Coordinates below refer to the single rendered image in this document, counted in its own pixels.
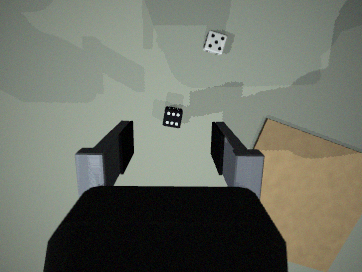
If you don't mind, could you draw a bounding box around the black die with white pips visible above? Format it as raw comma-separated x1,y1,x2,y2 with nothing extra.
163,106,183,128

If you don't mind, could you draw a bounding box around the grey die with black pips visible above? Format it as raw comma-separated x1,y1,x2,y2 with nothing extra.
203,30,228,55

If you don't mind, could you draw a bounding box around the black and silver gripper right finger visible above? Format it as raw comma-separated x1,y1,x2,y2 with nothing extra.
211,122,265,200

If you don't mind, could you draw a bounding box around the tan mat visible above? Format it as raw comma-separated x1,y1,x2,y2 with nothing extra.
253,118,362,272

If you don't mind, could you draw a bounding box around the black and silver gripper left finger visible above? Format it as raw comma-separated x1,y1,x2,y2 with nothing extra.
75,121,134,198

